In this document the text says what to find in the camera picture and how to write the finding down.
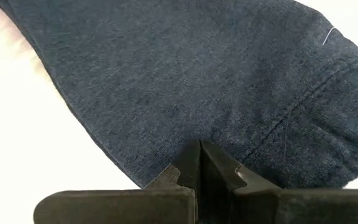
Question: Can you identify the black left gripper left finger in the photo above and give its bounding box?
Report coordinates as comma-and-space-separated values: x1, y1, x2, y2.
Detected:
33, 139, 201, 224

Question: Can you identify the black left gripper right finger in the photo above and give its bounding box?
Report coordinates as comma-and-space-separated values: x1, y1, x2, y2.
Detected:
197, 141, 358, 224

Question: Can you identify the dark garment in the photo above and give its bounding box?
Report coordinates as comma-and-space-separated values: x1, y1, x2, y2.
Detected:
0, 0, 358, 190

